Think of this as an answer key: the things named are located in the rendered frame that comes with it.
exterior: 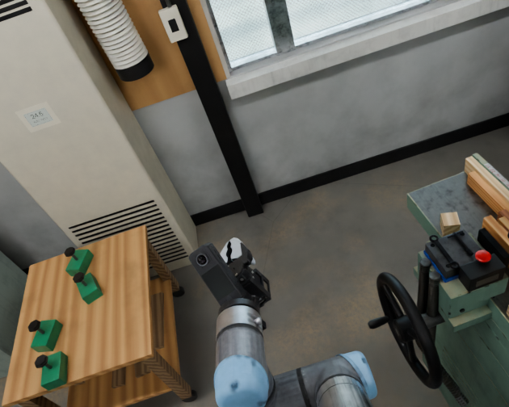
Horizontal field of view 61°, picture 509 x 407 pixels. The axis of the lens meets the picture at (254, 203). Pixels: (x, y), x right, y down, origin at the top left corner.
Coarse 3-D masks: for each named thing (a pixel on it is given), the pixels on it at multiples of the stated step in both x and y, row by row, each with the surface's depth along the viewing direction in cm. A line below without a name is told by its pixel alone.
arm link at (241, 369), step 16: (224, 336) 66; (240, 336) 65; (256, 336) 66; (224, 352) 63; (240, 352) 62; (256, 352) 63; (224, 368) 61; (240, 368) 60; (256, 368) 61; (224, 384) 59; (240, 384) 58; (256, 384) 59; (272, 384) 65; (224, 400) 59; (240, 400) 59; (256, 400) 59
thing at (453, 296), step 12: (420, 252) 103; (504, 276) 93; (444, 288) 95; (456, 288) 94; (480, 288) 93; (492, 288) 95; (504, 288) 96; (444, 300) 97; (456, 300) 94; (468, 300) 95; (480, 300) 97; (444, 312) 100; (456, 312) 98
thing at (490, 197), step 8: (472, 176) 117; (480, 176) 116; (472, 184) 118; (480, 184) 114; (488, 184) 113; (480, 192) 115; (488, 192) 112; (496, 192) 111; (488, 200) 113; (496, 200) 109; (504, 200) 109; (496, 208) 110; (504, 208) 107
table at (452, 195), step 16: (464, 176) 122; (416, 192) 123; (432, 192) 121; (448, 192) 120; (464, 192) 119; (416, 208) 121; (432, 208) 118; (448, 208) 116; (464, 208) 115; (480, 208) 114; (432, 224) 114; (464, 224) 112; (480, 224) 110; (416, 272) 110; (496, 304) 96; (448, 320) 99; (464, 320) 98; (480, 320) 99; (496, 320) 98
